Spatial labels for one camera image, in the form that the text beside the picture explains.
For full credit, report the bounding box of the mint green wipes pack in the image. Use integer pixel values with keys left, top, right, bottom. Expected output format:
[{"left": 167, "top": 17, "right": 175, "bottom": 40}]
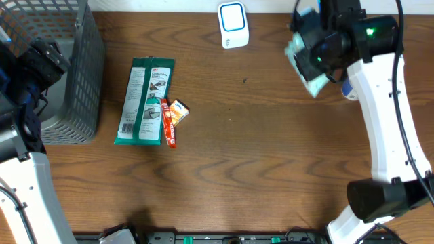
[{"left": 284, "top": 7, "right": 329, "bottom": 98}]

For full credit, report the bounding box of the white tub blue label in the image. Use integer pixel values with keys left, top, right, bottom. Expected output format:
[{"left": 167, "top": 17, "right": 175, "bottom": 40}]
[{"left": 341, "top": 79, "right": 359, "bottom": 101}]

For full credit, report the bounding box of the green box with label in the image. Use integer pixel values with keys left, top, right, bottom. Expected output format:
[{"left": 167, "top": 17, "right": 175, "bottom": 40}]
[{"left": 114, "top": 57, "right": 175, "bottom": 146}]

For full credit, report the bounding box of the red packet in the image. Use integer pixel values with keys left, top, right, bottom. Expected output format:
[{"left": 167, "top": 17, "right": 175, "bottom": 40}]
[{"left": 159, "top": 98, "right": 177, "bottom": 148}]

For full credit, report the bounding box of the orange snack packet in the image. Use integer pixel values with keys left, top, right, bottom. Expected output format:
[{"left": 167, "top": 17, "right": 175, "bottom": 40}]
[{"left": 170, "top": 100, "right": 189, "bottom": 127}]

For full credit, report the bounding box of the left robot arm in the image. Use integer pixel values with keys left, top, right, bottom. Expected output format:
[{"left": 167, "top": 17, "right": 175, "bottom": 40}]
[{"left": 1, "top": 38, "right": 140, "bottom": 243}]

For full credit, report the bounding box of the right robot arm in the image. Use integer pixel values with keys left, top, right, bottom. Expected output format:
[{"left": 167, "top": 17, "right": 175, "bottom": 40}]
[{"left": 285, "top": 7, "right": 433, "bottom": 243}]

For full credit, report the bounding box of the white barcode scanner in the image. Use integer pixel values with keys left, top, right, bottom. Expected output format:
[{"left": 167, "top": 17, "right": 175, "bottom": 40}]
[{"left": 218, "top": 1, "right": 250, "bottom": 49}]

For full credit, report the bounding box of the grey plastic mesh basket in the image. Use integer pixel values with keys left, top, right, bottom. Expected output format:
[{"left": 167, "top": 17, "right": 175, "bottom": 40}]
[{"left": 1, "top": 0, "right": 105, "bottom": 145}]

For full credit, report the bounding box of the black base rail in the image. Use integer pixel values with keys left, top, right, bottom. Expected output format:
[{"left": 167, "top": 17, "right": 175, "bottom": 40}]
[{"left": 74, "top": 231, "right": 401, "bottom": 244}]

